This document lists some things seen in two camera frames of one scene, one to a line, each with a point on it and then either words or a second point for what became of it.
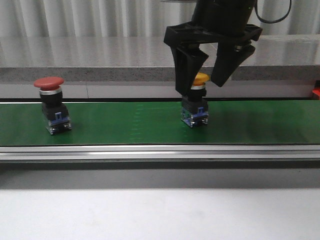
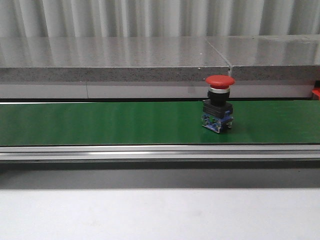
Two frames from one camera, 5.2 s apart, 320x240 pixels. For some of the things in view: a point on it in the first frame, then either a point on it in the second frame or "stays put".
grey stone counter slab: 146,58 stays put
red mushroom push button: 51,93 → 217,109
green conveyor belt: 159,122 stays put
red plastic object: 317,92 stays put
